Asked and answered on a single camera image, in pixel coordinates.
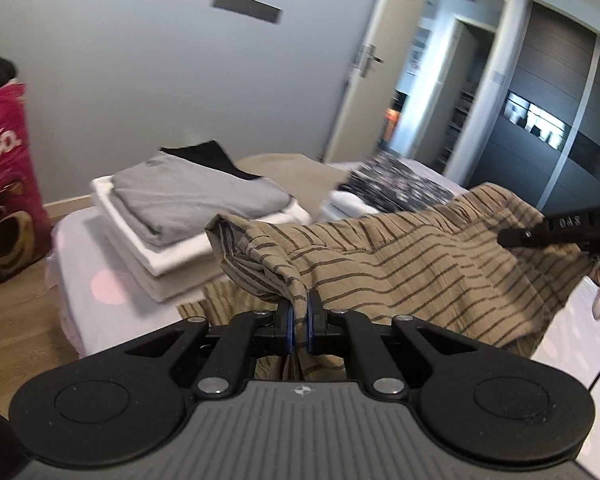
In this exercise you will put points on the grey folded garment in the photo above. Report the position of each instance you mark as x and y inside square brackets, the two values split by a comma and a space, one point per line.
[195, 195]

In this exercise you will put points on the pink dotted duvet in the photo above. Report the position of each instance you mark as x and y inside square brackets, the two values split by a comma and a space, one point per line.
[75, 280]

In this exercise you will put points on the white door frame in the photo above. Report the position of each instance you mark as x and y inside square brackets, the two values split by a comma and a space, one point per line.
[505, 60]

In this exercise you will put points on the dark wall vent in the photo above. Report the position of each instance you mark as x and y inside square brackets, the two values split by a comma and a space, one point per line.
[247, 6]

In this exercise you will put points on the white door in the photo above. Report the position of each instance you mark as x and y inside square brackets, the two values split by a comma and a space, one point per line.
[380, 35]

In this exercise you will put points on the black folded garment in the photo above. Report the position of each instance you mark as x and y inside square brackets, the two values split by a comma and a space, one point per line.
[210, 157]

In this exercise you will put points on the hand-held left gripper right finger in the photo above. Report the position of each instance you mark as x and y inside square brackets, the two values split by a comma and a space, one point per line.
[310, 330]

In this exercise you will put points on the dark patterned folded garment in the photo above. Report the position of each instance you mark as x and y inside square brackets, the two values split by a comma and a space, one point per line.
[400, 190]

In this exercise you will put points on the stack of white towels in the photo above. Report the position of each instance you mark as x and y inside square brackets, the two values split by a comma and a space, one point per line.
[145, 260]

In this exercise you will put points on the dark grey wardrobe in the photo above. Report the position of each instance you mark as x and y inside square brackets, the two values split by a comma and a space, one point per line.
[545, 60]

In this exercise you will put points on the beige folded cloth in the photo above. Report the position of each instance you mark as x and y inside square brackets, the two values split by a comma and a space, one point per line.
[290, 175]

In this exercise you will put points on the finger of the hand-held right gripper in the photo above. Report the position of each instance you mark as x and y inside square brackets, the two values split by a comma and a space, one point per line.
[520, 236]

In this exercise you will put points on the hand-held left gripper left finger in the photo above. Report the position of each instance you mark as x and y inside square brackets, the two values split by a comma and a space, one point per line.
[289, 327]

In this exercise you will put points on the olive striped shirt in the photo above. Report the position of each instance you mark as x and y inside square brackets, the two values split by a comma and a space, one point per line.
[405, 270]

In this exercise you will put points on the pink printed bag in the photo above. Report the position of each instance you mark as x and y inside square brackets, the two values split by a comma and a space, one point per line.
[5, 160]

